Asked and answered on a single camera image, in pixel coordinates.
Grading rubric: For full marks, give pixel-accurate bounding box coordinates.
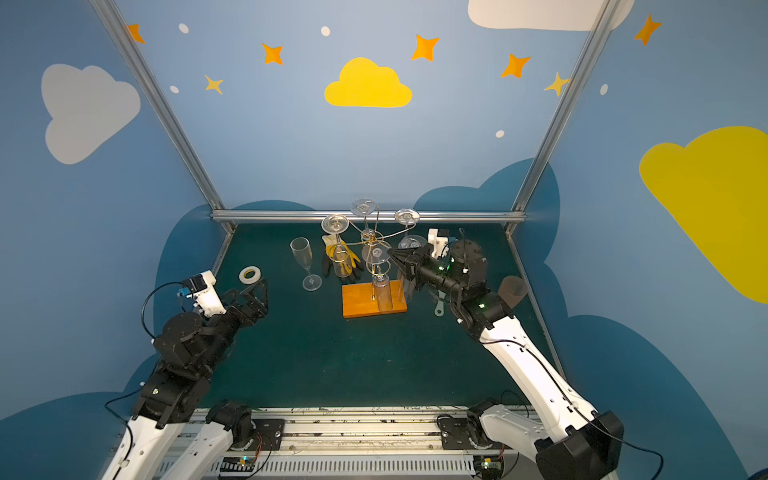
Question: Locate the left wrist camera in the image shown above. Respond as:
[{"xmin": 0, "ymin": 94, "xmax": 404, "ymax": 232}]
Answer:
[{"xmin": 180, "ymin": 270, "xmax": 226, "ymax": 318}]

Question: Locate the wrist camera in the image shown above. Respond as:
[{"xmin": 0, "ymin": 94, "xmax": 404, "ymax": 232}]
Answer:
[
  {"xmin": 427, "ymin": 228, "xmax": 450, "ymax": 259},
  {"xmin": 180, "ymin": 270, "xmax": 226, "ymax": 318}
]

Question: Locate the orange wooden rack base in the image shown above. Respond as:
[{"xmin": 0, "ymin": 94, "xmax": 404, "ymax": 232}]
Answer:
[{"xmin": 341, "ymin": 280, "xmax": 408, "ymax": 320}]

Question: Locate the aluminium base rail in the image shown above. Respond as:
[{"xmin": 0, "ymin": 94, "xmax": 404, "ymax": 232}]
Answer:
[{"xmin": 119, "ymin": 406, "xmax": 577, "ymax": 480}]

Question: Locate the clear flute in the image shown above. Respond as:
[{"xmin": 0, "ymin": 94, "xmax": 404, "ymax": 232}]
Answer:
[
  {"xmin": 351, "ymin": 198, "xmax": 379, "ymax": 263},
  {"xmin": 366, "ymin": 247, "xmax": 394, "ymax": 312},
  {"xmin": 394, "ymin": 208, "xmax": 421, "ymax": 235},
  {"xmin": 290, "ymin": 237, "xmax": 322, "ymax": 292},
  {"xmin": 321, "ymin": 214, "xmax": 353, "ymax": 278},
  {"xmin": 398, "ymin": 235, "xmax": 427, "ymax": 304}
]

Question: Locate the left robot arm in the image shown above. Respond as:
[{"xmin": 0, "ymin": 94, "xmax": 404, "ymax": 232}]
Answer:
[{"xmin": 102, "ymin": 271, "xmax": 269, "ymax": 479}]

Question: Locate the yellow black rubber glove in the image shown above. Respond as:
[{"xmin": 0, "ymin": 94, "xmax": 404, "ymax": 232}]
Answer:
[{"xmin": 321, "ymin": 234, "xmax": 362, "ymax": 283}]

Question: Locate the gold wire glass rack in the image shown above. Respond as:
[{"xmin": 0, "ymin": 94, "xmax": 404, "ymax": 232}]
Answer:
[{"xmin": 324, "ymin": 199, "xmax": 420, "ymax": 311}]

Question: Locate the aluminium frame back bar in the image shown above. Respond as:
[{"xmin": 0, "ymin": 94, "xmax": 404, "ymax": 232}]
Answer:
[{"xmin": 211, "ymin": 210, "xmax": 526, "ymax": 224}]

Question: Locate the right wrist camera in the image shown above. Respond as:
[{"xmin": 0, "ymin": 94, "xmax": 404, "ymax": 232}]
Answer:
[{"xmin": 427, "ymin": 228, "xmax": 450, "ymax": 259}]

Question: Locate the pale green scrub brush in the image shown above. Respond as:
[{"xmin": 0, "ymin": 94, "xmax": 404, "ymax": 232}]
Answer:
[{"xmin": 434, "ymin": 300, "xmax": 445, "ymax": 317}]

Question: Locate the frosted brown plastic cup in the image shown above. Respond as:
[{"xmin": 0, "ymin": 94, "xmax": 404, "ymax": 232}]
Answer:
[{"xmin": 498, "ymin": 276, "xmax": 528, "ymax": 309}]

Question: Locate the white tape roll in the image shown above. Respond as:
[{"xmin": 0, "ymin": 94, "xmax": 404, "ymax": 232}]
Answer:
[{"xmin": 238, "ymin": 266, "xmax": 262, "ymax": 285}]

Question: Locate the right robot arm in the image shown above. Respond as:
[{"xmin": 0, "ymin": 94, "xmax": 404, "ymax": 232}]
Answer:
[{"xmin": 388, "ymin": 239, "xmax": 628, "ymax": 479}]

